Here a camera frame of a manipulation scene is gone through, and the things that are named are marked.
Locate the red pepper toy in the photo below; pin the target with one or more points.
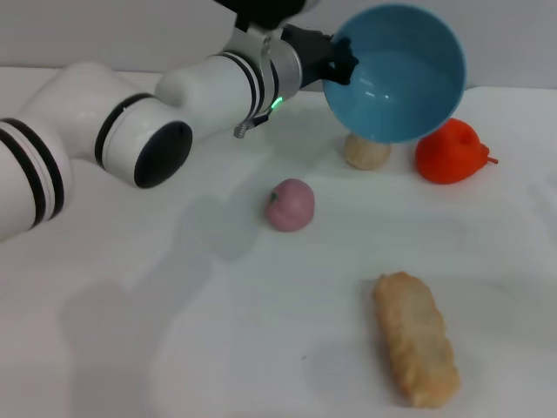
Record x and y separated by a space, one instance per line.
448 152

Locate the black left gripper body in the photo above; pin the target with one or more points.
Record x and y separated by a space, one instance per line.
313 52

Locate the beige round bun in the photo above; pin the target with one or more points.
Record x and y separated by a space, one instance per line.
365 154

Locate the blue bowl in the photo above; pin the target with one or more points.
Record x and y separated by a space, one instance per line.
400 87

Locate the long toasted bread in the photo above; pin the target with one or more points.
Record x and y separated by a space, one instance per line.
413 339

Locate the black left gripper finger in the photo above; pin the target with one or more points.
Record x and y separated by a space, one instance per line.
344 54

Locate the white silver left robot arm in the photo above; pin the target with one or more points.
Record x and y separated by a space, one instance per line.
130 122

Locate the pink toy peach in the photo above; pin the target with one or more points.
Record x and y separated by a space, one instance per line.
291 209

